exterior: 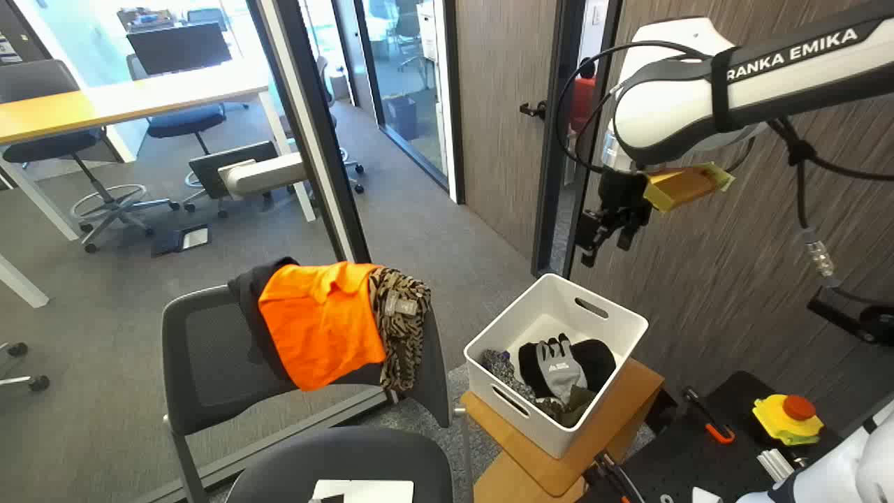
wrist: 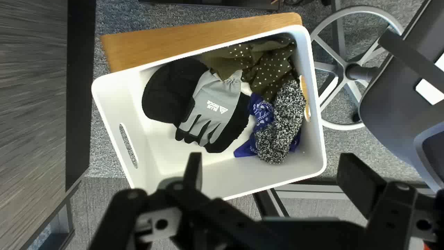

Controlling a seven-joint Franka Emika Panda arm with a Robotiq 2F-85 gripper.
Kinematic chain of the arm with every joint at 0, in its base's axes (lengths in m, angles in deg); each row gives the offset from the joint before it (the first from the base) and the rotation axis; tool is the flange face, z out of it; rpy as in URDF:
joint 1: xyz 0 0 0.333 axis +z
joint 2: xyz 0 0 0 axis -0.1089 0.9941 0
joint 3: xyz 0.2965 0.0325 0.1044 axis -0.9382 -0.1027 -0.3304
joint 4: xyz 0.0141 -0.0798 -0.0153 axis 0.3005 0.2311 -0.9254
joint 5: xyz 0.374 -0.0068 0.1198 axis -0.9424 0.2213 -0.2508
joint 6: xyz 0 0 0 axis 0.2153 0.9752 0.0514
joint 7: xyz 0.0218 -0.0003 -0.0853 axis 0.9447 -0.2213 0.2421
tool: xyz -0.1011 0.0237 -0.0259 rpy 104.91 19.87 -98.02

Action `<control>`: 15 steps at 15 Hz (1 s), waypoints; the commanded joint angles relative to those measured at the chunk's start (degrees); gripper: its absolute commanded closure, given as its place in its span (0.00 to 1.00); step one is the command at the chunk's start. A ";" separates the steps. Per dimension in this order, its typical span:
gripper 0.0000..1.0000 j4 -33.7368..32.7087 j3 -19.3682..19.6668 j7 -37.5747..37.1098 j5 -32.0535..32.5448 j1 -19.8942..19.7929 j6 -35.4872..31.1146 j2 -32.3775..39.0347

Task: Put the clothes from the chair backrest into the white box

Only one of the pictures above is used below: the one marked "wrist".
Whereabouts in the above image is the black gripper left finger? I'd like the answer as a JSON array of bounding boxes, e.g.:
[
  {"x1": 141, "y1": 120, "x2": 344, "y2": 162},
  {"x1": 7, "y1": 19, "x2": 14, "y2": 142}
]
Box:
[{"x1": 183, "y1": 153, "x2": 202, "y2": 196}]

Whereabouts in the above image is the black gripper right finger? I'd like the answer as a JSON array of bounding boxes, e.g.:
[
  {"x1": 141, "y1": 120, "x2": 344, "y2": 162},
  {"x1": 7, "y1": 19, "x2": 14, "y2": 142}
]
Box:
[{"x1": 337, "y1": 153, "x2": 387, "y2": 219}]

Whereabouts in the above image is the white plastic storage box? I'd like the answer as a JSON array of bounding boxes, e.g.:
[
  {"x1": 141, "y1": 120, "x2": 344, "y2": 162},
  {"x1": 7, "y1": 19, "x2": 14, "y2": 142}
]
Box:
[{"x1": 91, "y1": 26, "x2": 326, "y2": 199}]

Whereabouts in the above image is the grey mesh office chair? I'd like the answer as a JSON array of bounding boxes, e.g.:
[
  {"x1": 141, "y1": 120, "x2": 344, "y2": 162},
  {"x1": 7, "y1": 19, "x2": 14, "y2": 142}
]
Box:
[{"x1": 311, "y1": 0, "x2": 444, "y2": 192}]

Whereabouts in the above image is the grey and black glove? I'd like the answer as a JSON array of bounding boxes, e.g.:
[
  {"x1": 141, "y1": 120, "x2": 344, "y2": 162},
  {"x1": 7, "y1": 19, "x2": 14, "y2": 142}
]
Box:
[{"x1": 175, "y1": 70, "x2": 250, "y2": 153}]

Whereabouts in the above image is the black knit hat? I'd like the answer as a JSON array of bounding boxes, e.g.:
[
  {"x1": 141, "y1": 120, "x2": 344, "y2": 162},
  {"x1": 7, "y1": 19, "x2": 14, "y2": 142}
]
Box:
[{"x1": 141, "y1": 59, "x2": 207, "y2": 126}]

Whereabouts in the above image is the black white speckled cloth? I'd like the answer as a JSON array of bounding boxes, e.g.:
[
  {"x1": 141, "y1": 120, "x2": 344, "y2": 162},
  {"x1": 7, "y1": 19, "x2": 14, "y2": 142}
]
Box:
[{"x1": 255, "y1": 81, "x2": 305, "y2": 164}]

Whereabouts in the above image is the blue patterned cloth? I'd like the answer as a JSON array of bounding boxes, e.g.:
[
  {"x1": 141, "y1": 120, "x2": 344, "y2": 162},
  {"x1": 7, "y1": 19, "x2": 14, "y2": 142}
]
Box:
[{"x1": 233, "y1": 94, "x2": 302, "y2": 159}]

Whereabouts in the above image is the olive dotted cloth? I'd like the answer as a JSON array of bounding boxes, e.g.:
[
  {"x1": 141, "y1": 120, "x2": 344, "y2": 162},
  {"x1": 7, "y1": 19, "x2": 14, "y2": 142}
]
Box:
[{"x1": 198, "y1": 35, "x2": 297, "y2": 102}]

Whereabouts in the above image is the black door frame pillar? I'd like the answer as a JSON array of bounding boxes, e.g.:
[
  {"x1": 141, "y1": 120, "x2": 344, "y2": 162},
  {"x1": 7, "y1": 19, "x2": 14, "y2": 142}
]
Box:
[{"x1": 65, "y1": 0, "x2": 96, "y2": 191}]

